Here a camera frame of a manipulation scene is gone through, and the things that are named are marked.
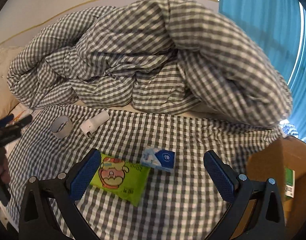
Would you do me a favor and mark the person left hand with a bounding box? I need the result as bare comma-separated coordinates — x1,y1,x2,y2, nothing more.
0,155,11,184

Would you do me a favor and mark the cream padded headboard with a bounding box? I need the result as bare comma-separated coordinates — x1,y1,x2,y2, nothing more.
0,47,24,119

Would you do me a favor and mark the blue tissue pack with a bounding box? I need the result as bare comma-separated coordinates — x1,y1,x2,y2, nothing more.
140,147,176,172

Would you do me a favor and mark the grey checked duvet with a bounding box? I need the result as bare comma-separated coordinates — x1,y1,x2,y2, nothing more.
7,0,292,127

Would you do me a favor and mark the green medicine box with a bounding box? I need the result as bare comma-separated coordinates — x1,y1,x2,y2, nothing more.
285,167,295,200

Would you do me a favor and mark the white plastic tube fitting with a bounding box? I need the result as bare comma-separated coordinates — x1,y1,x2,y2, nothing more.
80,111,110,138

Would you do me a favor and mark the white tape roll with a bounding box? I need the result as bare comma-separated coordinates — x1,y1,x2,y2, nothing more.
51,115,73,139

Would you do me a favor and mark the brown cardboard box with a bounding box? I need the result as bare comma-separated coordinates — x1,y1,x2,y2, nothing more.
246,136,306,239

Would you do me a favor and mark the checked bed sheet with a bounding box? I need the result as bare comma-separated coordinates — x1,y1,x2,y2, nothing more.
6,105,282,239

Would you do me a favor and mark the blue window curtain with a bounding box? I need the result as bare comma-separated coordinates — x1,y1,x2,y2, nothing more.
219,0,306,139

